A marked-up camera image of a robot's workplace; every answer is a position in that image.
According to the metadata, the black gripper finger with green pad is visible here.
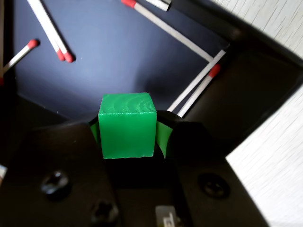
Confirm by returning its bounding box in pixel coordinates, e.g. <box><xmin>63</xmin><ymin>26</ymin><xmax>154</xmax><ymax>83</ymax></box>
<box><xmin>0</xmin><ymin>115</ymin><xmax>122</xmax><ymax>227</ymax></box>
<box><xmin>154</xmin><ymin>110</ymin><xmax>270</xmax><ymax>227</ymax></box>

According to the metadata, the green wooden cube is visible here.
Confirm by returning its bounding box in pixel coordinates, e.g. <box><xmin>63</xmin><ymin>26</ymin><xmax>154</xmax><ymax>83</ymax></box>
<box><xmin>98</xmin><ymin>92</ymin><xmax>158</xmax><ymax>159</ymax></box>

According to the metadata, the black box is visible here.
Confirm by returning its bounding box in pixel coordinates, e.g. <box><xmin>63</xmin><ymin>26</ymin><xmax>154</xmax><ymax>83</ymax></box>
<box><xmin>0</xmin><ymin>0</ymin><xmax>303</xmax><ymax>166</ymax></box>

